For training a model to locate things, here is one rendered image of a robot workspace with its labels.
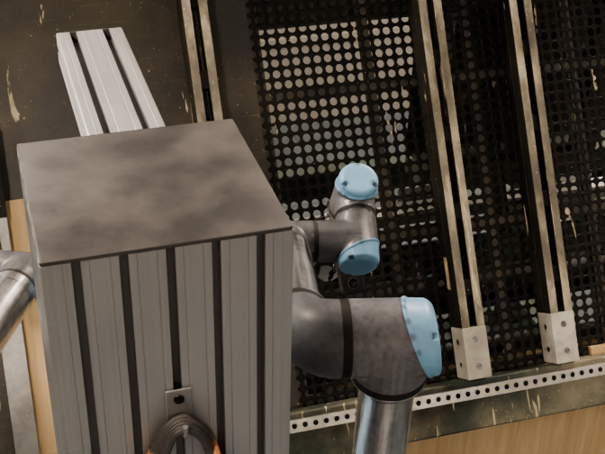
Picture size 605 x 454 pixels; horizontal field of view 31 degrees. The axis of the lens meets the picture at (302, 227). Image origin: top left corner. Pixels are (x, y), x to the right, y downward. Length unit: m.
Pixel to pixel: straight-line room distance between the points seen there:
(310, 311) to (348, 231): 0.39
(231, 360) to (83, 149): 0.29
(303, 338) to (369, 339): 0.09
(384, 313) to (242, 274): 0.50
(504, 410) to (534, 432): 0.48
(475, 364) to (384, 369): 1.10
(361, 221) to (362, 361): 0.45
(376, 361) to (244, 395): 0.40
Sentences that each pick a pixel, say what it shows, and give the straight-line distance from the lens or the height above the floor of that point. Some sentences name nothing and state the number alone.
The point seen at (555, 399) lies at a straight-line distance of 2.77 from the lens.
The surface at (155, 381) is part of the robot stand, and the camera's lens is 1.14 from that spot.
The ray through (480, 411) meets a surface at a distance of 2.69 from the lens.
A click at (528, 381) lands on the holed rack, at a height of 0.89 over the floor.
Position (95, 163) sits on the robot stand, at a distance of 1.19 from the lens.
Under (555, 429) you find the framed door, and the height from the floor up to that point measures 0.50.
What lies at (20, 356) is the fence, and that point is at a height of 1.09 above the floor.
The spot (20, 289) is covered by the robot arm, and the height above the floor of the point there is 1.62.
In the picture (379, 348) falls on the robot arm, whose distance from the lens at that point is 1.54.
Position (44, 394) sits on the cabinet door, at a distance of 2.49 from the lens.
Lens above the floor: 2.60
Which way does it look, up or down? 32 degrees down
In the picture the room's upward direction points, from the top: 1 degrees clockwise
